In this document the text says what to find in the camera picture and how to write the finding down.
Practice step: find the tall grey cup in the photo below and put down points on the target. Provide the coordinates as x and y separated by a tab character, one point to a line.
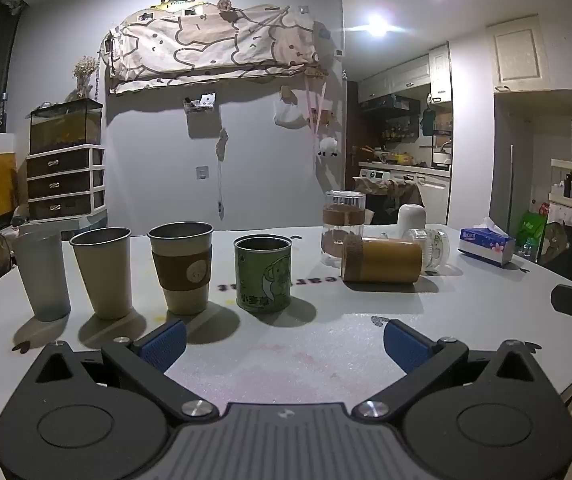
43	275

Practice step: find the glass jar with cork band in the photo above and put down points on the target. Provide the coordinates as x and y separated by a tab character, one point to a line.
343	225

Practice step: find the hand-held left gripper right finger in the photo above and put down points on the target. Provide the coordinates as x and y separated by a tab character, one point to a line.
406	347

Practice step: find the brown cup with cork sleeve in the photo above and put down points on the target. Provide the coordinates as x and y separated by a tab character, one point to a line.
386	260

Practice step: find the sheep plush toy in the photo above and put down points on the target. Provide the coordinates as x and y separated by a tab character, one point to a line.
328	146

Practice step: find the green bag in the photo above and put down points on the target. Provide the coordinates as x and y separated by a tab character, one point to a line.
533	232

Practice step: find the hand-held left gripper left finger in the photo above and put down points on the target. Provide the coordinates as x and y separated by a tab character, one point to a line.
163	344

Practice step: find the white washing machine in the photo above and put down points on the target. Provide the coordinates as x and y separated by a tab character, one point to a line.
375	177

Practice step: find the white plastic bag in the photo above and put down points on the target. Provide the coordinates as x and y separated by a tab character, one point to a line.
287	115

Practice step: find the white and brown drawer unit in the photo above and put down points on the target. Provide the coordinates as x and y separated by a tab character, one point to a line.
63	182

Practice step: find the glass fish tank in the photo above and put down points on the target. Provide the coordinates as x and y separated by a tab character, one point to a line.
65	127

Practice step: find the clear glass cup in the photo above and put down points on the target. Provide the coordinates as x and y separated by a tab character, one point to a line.
431	247

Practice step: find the ceiling light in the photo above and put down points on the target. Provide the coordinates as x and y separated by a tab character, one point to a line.
377	25

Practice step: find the beige metal cup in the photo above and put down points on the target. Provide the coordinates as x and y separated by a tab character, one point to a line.
105	275

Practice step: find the printed blanket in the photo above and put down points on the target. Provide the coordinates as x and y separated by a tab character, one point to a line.
215	42

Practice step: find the metal cup with brown sleeve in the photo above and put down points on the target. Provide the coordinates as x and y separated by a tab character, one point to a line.
183	270

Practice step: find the white wall cabinet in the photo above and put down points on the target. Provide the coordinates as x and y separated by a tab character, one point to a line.
518	52

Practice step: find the green printed tin can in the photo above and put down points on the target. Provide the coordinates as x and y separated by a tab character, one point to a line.
262	277

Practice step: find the white rounded bottle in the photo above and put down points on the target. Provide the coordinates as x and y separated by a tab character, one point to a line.
411	217

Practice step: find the tissue box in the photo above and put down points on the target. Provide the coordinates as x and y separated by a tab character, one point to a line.
486	245

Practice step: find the chair with brown cloth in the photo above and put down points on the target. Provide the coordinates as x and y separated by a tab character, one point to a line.
396	197

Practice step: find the dried flower bunch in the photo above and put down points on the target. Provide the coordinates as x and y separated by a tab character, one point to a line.
84	72

